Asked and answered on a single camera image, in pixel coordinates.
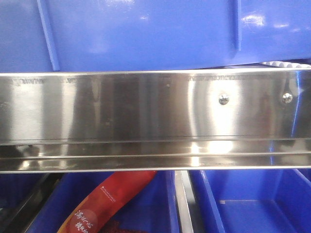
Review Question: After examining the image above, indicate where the steel divider bar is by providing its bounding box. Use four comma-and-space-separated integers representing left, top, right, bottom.
174, 170, 204, 233

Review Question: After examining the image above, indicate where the rail screw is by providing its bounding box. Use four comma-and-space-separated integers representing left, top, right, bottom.
282, 92, 293, 104
218, 93, 230, 105

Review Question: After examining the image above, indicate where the lower right blue bin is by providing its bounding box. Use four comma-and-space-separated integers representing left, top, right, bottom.
190, 169, 311, 233

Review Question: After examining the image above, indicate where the stainless steel shelf rail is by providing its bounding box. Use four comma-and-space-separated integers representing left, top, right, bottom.
0, 66, 311, 173

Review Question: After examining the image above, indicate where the lower left blue bin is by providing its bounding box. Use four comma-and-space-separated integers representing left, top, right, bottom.
27, 171, 179, 233

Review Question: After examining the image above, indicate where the right rail screw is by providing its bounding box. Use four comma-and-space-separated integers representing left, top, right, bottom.
282, 92, 293, 104

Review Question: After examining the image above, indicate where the dark metal shelf post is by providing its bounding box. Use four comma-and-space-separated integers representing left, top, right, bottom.
0, 173, 63, 233

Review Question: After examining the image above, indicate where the left rail screw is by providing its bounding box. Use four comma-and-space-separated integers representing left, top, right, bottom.
218, 93, 230, 105

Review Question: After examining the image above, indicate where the white corrugated object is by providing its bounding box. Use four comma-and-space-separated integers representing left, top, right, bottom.
261, 61, 311, 68

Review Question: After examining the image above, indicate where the large blue plastic bin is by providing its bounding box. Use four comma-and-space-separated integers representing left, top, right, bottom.
0, 0, 311, 72

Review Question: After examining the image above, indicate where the red snack package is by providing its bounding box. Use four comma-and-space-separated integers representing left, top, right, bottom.
58, 171, 156, 233

